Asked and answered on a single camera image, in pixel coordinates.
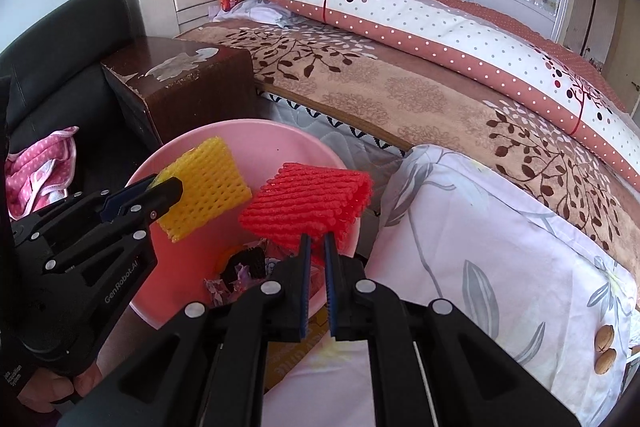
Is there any white floral table cloth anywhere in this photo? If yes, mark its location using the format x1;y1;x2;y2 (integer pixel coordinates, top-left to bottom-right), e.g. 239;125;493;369
259;143;640;427

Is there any folded dotted red-white quilt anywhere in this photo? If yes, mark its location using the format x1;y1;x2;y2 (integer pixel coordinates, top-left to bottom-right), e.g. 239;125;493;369
267;0;639;186

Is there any walnut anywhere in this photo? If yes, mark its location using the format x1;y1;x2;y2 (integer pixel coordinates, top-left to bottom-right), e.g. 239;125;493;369
594;325;615;353
594;348;617;375

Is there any person's left hand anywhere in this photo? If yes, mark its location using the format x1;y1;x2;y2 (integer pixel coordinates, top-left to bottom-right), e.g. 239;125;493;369
17;363;103;413

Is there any red foam fruit net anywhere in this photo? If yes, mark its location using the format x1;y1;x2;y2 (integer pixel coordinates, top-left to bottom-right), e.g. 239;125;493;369
239;162;373;254

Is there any walnut right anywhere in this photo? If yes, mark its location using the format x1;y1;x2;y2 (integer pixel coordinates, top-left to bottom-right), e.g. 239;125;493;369
594;348;617;375

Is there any brown floral bed sheet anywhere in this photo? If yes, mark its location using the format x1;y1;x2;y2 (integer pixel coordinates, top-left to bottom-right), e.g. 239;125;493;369
180;17;639;273

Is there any black leather chair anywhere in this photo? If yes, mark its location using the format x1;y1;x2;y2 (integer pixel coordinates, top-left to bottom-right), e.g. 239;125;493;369
1;0;153;192

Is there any quilted white mattress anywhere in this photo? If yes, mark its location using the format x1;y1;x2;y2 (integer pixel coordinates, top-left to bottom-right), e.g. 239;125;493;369
256;89;406;180

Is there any dark brown nightstand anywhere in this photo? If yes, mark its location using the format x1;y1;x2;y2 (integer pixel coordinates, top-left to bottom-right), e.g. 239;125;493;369
102;37;257;150

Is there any yellow cardboard box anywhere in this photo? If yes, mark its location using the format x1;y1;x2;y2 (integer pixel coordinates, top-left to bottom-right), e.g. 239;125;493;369
264;306;329;392

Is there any walnut left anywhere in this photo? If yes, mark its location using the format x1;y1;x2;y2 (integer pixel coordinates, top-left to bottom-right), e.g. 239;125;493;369
594;325;615;353

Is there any trash pile in bin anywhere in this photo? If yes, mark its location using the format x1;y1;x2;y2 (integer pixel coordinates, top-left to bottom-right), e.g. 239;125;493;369
204;239;296;308

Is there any wooden room door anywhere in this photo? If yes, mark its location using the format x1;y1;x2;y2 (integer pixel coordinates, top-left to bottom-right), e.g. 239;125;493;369
560;0;640;108

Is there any pink dotted cloth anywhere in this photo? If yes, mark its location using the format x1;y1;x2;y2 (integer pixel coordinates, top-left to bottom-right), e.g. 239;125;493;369
4;126;78;221

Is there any pink plastic trash bin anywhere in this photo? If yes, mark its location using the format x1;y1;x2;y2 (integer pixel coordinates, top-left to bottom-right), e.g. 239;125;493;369
129;119;345;329

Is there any yellow foam fruit net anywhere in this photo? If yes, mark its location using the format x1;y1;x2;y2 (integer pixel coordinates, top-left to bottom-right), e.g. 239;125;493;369
151;136;252;243

